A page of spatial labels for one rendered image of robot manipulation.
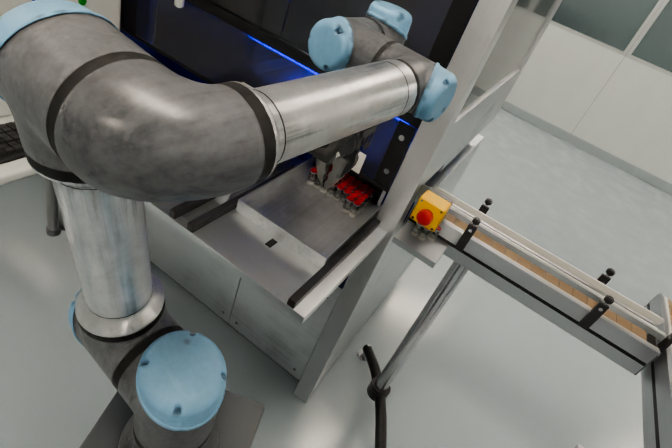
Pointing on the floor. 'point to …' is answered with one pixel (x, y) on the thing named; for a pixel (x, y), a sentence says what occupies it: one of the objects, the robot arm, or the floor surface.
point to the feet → (376, 395)
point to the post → (428, 143)
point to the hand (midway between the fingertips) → (323, 183)
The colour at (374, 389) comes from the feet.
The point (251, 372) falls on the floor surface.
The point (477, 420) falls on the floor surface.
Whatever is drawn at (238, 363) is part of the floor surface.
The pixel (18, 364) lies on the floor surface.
